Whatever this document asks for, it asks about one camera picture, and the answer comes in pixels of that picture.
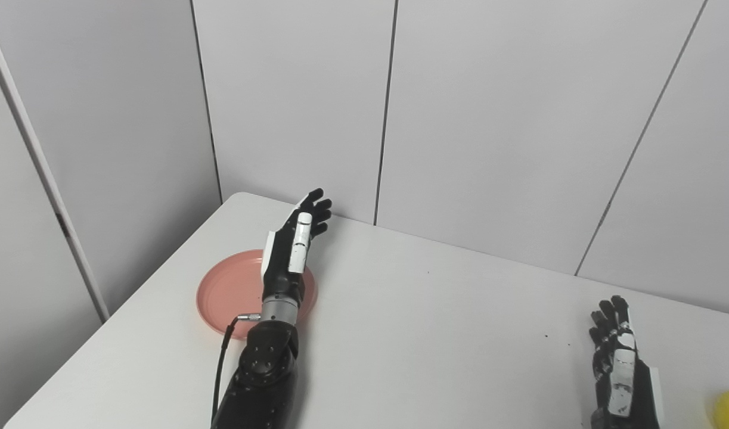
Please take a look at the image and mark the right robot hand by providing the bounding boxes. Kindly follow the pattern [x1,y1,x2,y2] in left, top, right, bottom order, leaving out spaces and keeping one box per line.
[589,295,664,429]

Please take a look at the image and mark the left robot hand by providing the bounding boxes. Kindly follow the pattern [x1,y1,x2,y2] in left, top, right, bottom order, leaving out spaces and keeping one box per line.
[260,188,333,304]

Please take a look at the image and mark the pink round plate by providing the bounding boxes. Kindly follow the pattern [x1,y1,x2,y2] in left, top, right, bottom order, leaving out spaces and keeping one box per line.
[196,249,318,341]

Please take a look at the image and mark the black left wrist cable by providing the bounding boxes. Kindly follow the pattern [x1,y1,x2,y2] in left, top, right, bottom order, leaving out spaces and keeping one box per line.
[210,313,262,427]

